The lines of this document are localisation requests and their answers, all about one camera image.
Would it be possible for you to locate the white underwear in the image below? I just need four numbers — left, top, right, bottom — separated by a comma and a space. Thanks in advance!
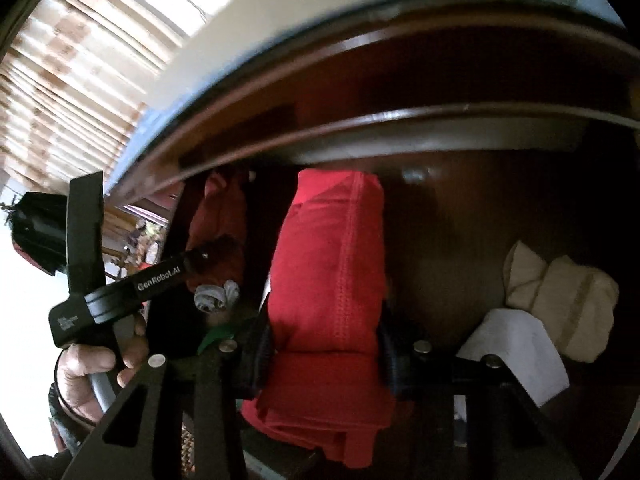
452, 307, 571, 446

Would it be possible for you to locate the dark wooden desk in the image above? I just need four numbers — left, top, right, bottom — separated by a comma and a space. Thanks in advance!
145, 110, 640, 480
107, 0, 640, 201

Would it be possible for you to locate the beige underwear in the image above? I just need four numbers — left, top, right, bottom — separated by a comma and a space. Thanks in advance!
539, 254, 621, 363

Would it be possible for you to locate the bright red underwear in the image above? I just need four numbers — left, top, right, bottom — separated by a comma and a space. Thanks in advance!
240, 167, 416, 466

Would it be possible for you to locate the person's left hand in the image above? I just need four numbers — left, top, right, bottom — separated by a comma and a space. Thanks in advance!
54, 310, 149, 413

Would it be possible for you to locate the person's left forearm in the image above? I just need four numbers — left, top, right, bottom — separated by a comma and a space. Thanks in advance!
27, 382, 108, 480

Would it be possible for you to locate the beige patterned curtain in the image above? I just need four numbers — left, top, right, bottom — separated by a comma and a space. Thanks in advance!
0, 0, 201, 196

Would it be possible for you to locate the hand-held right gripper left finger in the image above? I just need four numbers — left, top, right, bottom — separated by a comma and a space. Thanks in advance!
62, 305, 275, 480

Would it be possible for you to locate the red underwear grey striped waistband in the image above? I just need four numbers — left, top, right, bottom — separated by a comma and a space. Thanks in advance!
185, 170, 249, 313

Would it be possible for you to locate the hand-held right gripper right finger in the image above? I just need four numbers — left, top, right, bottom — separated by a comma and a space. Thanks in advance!
377, 320, 583, 480

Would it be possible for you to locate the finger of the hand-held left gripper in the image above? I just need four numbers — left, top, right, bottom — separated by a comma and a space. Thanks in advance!
107, 234, 246, 311

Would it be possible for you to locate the green black striped underwear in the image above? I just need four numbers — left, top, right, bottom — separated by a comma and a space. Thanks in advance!
196, 326, 239, 354

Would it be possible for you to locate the tan underwear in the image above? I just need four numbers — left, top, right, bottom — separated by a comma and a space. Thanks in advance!
502, 240, 549, 311

